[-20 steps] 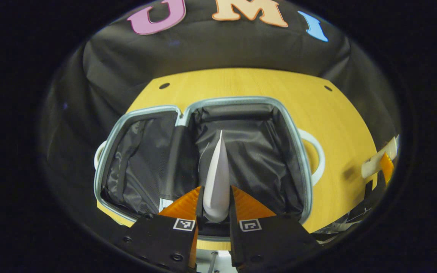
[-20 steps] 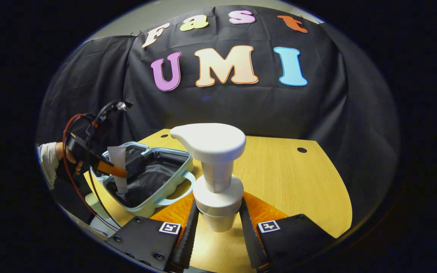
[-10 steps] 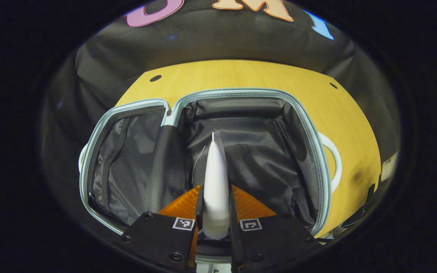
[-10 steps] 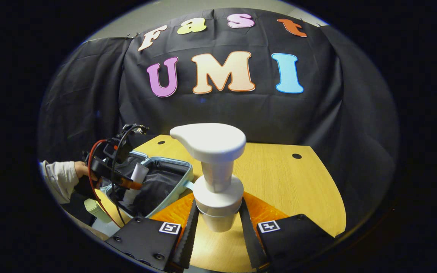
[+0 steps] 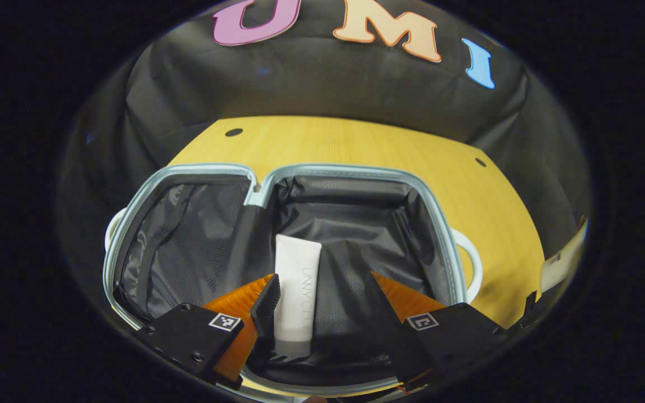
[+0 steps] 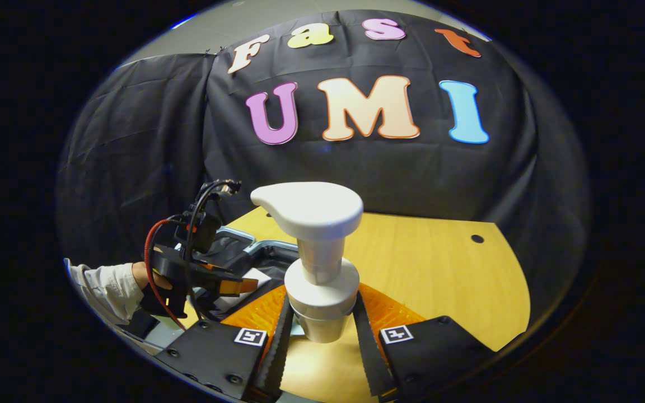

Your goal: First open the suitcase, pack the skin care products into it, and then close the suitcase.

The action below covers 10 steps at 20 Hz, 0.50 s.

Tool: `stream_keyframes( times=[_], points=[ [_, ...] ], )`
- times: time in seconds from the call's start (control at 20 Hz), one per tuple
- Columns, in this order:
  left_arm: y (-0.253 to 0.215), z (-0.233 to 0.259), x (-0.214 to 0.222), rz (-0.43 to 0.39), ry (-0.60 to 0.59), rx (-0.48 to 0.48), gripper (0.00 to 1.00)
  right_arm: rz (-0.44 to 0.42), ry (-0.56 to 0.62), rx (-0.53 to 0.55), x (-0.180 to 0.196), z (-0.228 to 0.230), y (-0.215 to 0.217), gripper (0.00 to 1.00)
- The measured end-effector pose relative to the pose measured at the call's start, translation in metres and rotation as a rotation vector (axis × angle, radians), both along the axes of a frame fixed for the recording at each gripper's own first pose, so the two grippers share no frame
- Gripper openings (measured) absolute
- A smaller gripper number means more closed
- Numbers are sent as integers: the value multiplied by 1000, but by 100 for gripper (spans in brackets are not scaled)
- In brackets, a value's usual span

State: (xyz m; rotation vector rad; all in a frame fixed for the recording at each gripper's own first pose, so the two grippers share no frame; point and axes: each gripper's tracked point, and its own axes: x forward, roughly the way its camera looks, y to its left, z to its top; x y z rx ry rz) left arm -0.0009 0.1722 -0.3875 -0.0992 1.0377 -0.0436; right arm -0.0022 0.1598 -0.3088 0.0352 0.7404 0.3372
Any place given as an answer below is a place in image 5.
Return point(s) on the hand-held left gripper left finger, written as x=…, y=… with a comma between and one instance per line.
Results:
x=266, y=313

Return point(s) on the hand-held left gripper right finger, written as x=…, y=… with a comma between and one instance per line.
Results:
x=392, y=336

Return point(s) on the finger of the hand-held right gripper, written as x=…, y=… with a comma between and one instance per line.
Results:
x=531, y=310

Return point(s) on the white skin care tube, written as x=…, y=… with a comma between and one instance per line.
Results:
x=297, y=280

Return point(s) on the white pump bottle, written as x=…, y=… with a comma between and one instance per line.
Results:
x=563, y=260

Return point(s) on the light blue suitcase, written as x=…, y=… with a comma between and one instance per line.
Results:
x=350, y=224

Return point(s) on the black backdrop cloth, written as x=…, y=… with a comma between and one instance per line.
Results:
x=328, y=84

